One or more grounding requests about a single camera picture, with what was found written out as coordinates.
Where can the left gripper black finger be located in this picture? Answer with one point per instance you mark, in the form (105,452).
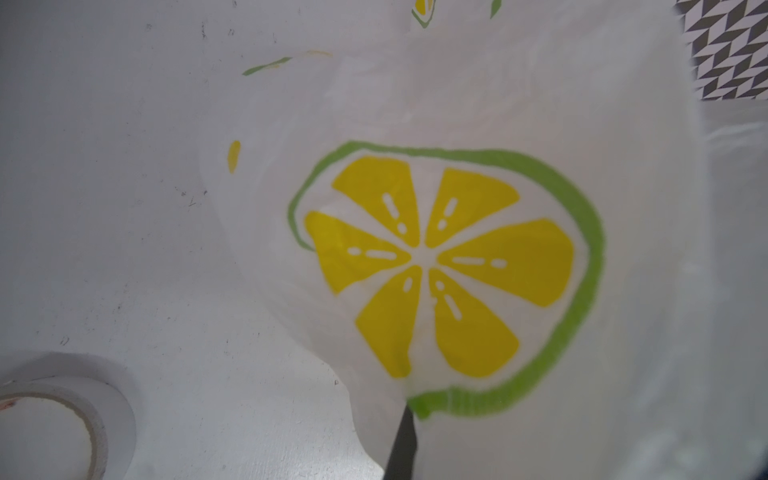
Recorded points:
(402,456)

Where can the white masking tape roll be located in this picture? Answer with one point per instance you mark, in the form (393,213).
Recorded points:
(65,427)

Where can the white plastic bag lemon print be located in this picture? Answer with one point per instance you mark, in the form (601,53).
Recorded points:
(503,225)

